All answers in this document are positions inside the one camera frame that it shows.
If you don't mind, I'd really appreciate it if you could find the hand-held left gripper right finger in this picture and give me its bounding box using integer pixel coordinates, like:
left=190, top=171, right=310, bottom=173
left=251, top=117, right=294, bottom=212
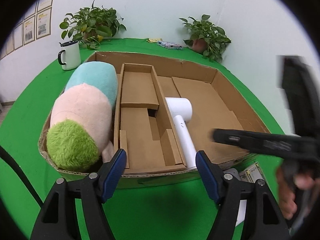
left=195, top=150, right=292, bottom=240

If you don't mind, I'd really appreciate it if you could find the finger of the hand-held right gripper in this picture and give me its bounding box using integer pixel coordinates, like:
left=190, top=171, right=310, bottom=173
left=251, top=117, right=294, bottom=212
left=212, top=128, right=303, bottom=156

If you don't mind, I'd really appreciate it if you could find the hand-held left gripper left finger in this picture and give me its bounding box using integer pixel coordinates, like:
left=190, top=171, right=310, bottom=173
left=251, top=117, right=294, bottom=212
left=30, top=149, right=127, bottom=240

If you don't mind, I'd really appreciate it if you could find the white green medicine box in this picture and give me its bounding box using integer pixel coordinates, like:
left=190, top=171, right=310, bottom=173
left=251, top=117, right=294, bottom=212
left=239, top=162, right=265, bottom=183

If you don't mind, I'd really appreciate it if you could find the large shallow cardboard box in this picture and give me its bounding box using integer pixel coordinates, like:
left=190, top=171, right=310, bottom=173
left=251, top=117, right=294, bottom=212
left=38, top=51, right=273, bottom=189

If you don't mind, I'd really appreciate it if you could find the long brown cardboard box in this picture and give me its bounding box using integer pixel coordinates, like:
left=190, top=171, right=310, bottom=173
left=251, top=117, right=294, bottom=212
left=114, top=63, right=188, bottom=176

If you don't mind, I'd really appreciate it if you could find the white hair dryer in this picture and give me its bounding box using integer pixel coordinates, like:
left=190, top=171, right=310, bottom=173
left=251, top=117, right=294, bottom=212
left=164, top=97, right=199, bottom=170

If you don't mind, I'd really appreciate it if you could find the pastel plush toy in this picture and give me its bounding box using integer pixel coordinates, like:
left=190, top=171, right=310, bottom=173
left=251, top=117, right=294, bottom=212
left=46, top=62, right=118, bottom=172

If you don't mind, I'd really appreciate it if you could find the person's right hand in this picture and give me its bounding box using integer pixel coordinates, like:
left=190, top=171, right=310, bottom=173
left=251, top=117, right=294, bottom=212
left=276, top=165, right=315, bottom=220

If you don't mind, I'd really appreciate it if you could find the green tablecloth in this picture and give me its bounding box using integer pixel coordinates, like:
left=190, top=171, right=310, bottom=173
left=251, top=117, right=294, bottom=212
left=0, top=38, right=298, bottom=240

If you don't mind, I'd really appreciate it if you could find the potted plant in terracotta pot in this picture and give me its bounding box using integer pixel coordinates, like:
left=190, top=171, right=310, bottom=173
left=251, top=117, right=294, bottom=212
left=179, top=14, right=232, bottom=63

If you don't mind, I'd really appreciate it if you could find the patterned tissue packet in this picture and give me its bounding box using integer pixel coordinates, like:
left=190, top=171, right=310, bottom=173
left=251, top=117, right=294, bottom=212
left=157, top=40, right=183, bottom=50

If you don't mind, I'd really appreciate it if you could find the leafy potted plant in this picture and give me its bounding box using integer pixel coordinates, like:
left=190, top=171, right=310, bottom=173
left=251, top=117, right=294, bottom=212
left=59, top=0, right=127, bottom=50

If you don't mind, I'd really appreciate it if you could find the black cable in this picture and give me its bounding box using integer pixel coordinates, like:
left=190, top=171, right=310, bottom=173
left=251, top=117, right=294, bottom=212
left=0, top=145, right=44, bottom=208

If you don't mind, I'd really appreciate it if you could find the white mug with black handle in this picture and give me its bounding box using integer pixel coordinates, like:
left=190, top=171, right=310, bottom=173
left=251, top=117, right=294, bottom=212
left=58, top=40, right=82, bottom=71

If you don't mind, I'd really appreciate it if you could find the wall of framed certificates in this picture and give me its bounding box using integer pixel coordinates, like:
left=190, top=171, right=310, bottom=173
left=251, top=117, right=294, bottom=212
left=0, top=0, right=55, bottom=60

